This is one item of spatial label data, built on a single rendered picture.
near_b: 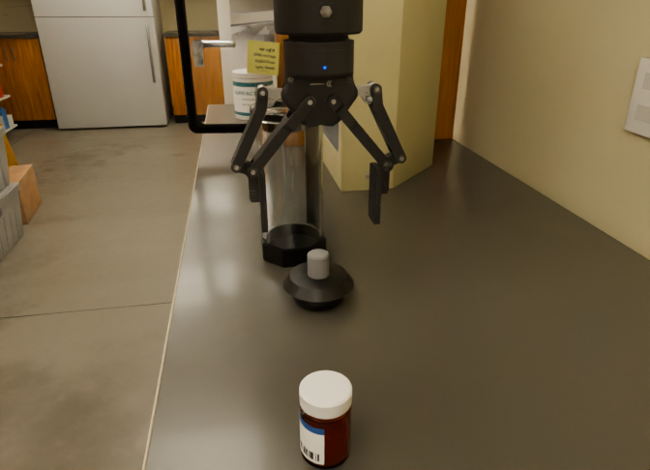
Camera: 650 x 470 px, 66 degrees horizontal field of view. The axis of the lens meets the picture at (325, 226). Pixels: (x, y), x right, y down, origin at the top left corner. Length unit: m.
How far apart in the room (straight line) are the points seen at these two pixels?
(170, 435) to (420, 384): 0.25
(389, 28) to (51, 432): 1.63
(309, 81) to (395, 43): 0.46
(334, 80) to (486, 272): 0.37
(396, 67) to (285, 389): 0.66
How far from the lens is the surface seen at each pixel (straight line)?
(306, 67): 0.53
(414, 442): 0.49
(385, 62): 0.99
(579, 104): 1.07
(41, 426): 2.04
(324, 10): 0.51
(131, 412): 1.97
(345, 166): 1.02
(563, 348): 0.64
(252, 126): 0.56
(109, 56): 5.98
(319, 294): 0.62
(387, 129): 0.58
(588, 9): 1.08
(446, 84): 1.45
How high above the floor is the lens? 1.30
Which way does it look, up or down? 24 degrees down
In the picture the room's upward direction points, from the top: straight up
